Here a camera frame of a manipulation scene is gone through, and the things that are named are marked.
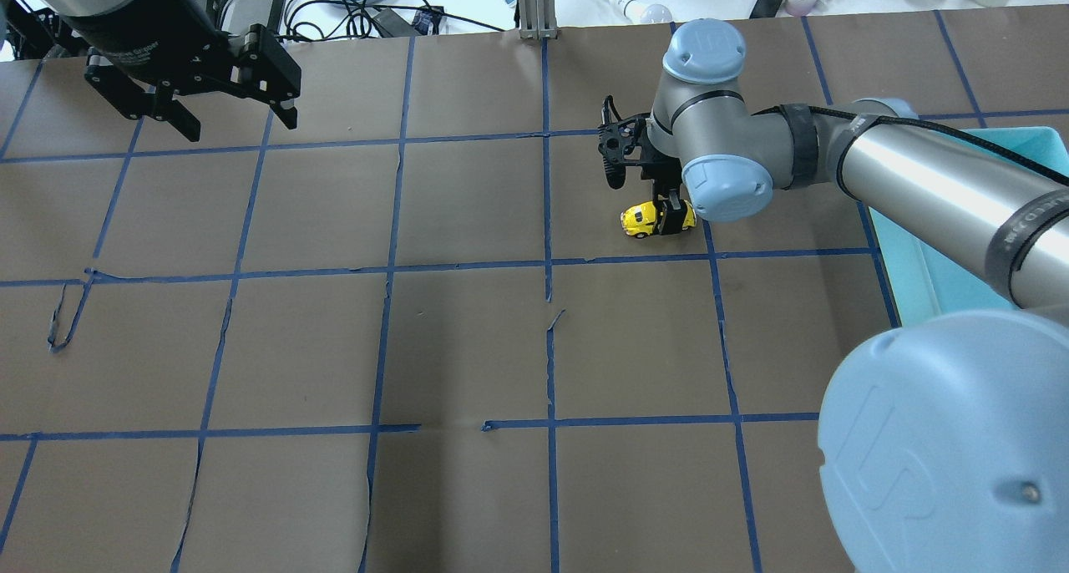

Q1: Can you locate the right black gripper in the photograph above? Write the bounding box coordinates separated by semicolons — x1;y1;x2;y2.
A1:
639;114;684;236

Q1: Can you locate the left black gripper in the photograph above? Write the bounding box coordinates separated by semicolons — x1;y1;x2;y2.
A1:
84;9;301;142

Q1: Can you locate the yellow toy beetle car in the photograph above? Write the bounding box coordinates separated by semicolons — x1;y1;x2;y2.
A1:
620;199;697;239

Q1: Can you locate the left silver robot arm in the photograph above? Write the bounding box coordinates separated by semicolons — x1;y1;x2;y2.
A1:
43;0;301;142

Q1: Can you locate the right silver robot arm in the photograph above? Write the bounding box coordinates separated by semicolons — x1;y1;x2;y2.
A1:
646;18;1068;572

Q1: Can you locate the black power adapter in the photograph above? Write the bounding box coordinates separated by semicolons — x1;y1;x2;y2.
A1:
220;0;286;37

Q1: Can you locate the white light bulb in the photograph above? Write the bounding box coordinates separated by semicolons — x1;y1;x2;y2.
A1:
611;0;673;24

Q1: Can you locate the turquoise plastic bin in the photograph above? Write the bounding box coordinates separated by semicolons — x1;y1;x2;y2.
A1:
869;125;1069;328

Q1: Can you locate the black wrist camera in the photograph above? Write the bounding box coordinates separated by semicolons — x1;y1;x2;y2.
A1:
598;94;649;190

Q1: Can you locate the black cables bundle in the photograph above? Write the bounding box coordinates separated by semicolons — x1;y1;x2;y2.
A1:
284;0;506;41

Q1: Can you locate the aluminium frame post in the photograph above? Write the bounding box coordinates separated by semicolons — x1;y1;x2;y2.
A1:
516;0;559;40

